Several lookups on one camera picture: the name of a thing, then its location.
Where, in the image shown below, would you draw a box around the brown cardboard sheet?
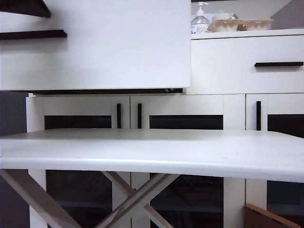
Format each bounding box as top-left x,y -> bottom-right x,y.
244,203 -> 302,228

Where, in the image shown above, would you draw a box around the white cabinet drawer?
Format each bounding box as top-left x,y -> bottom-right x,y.
0,0 -> 192,95
191,35 -> 304,95

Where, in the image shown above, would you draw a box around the clear pump sanitiser bottle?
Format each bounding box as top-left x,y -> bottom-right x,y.
191,1 -> 210,34

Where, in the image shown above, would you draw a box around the beige table leg bar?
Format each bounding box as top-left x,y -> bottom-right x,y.
0,169 -> 82,228
102,171 -> 174,228
95,173 -> 181,228

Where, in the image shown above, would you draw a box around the beige egg carton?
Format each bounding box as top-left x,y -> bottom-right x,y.
208,18 -> 275,32

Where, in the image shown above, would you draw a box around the white cabinet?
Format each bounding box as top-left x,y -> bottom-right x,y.
25,28 -> 304,228

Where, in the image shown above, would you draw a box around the short black door handle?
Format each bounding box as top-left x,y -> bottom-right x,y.
116,103 -> 122,129
256,101 -> 262,131
137,103 -> 143,129

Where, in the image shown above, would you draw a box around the long black drawer handle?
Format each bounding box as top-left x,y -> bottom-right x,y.
0,29 -> 68,41
254,61 -> 304,68

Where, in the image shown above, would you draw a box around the white glass-panelled cabinet door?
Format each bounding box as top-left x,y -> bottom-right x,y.
246,94 -> 304,228
130,95 -> 246,228
25,95 -> 131,228

